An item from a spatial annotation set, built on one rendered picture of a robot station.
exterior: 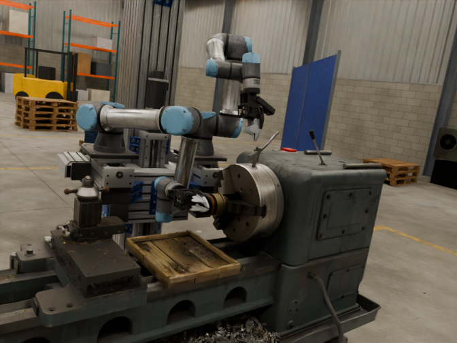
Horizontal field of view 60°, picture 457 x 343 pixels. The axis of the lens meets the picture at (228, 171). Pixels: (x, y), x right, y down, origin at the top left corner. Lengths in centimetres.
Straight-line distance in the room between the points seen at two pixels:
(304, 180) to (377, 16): 1212
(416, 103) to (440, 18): 224
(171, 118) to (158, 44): 68
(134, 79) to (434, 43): 1088
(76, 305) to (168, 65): 140
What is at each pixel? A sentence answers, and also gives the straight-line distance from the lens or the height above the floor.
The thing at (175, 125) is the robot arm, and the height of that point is 136.
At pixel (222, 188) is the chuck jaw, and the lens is 157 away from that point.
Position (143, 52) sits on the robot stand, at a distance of 216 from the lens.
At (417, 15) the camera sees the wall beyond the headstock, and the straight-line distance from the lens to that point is 1290.
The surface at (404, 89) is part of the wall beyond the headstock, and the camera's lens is 1252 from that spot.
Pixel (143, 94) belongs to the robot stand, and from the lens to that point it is 216.
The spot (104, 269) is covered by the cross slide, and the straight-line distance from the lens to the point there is 122.
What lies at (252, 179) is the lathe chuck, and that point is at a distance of 152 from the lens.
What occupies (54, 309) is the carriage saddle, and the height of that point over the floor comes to 90.
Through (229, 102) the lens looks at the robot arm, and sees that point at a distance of 214.
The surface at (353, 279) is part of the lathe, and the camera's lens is 205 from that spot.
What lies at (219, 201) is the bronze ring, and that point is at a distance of 151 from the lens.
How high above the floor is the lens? 151
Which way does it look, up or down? 11 degrees down
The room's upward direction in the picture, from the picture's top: 8 degrees clockwise
